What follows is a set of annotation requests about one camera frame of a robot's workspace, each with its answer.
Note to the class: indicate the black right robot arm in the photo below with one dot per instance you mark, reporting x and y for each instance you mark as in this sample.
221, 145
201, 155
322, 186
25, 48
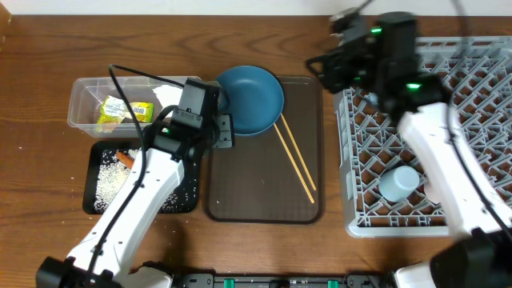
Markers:
477, 217

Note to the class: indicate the long wooden chopstick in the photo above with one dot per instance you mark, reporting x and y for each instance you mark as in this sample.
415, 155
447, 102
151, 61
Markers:
298, 152

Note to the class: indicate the light blue cup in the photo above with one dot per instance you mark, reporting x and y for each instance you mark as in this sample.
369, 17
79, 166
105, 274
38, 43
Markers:
399, 183

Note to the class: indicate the white napkin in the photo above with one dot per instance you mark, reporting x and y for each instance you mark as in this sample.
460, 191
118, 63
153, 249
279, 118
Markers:
168, 95

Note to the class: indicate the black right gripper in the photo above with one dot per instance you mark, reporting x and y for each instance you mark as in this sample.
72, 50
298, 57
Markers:
334, 66

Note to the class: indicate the black waste tray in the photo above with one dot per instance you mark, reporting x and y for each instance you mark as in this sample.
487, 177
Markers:
95, 155

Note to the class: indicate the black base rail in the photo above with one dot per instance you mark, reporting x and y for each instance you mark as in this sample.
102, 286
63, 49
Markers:
280, 281

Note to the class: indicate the orange carrot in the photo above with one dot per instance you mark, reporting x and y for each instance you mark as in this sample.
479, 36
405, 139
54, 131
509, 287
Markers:
125, 159

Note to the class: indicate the brown serving tray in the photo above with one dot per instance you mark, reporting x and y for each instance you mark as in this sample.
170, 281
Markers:
254, 181

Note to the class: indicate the grey dishwasher rack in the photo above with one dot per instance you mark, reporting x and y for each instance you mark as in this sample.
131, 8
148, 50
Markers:
370, 145

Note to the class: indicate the pink cup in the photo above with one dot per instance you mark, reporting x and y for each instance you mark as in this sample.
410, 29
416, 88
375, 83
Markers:
431, 193

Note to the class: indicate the green snack wrapper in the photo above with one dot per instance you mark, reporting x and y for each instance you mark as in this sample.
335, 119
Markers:
114, 112

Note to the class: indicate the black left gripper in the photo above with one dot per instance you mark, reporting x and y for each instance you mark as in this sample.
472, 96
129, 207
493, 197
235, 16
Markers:
225, 130

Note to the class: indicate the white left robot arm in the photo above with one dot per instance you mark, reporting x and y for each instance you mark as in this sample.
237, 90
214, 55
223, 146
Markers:
104, 257

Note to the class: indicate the short wooden chopstick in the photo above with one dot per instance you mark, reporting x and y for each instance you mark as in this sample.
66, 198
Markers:
294, 165

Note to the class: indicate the dark blue plate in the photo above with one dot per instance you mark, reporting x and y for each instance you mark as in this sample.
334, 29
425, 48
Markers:
255, 98

